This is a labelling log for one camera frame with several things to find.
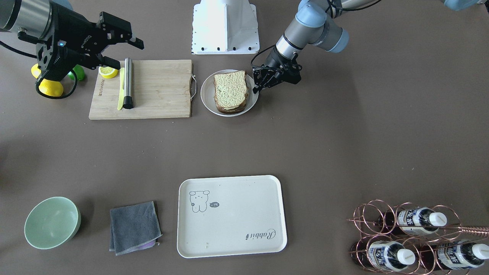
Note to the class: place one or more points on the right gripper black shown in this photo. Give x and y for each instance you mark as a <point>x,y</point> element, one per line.
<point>73,27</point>

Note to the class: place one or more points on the yellow lemon upper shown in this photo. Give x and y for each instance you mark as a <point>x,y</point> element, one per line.
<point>35,71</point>

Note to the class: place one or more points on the tea bottle upper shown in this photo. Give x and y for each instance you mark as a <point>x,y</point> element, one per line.
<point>419,221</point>

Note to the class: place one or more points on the green lime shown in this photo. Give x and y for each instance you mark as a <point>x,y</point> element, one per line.
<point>79,71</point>

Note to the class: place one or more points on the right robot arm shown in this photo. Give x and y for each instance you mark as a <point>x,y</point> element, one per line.
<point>63,37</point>

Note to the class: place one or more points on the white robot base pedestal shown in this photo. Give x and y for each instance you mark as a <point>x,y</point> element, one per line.
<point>227,27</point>

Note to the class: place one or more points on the yellow lemon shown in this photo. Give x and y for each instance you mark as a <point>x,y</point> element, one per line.
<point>51,88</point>
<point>35,71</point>

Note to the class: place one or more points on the copper wire bottle rack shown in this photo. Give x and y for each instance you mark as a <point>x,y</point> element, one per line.
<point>366,215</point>

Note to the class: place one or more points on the half lemon slice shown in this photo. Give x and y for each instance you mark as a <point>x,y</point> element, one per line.
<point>108,72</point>

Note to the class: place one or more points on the wooden cutting board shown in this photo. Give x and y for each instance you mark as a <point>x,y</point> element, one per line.
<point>161,89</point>

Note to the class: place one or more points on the yellow lemon lower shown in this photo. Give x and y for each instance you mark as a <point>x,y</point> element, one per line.
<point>51,88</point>

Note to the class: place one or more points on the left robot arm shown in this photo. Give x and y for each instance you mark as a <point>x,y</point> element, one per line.
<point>313,24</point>

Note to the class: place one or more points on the cream rabbit tray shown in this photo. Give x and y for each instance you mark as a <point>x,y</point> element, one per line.
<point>231,215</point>

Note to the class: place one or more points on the white round plate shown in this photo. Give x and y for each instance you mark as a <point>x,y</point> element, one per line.
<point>208,92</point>

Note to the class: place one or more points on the bread slice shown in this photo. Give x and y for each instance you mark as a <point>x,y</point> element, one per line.
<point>231,90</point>
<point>231,110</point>

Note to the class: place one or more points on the green ceramic bowl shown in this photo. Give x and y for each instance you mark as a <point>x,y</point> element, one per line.
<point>52,222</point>

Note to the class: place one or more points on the tea bottle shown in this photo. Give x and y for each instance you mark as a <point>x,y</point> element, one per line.
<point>419,221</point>
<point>457,255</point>
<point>382,256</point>

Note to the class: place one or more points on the steel cylinder muddler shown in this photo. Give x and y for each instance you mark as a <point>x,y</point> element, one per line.
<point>128,97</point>

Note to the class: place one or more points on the grey folded cloth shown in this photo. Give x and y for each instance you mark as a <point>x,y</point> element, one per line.
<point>133,228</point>

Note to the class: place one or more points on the yellow plastic knife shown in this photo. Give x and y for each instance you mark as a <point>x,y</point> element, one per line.
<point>121,94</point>

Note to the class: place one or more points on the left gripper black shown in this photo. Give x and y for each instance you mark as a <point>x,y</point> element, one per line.
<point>273,58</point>

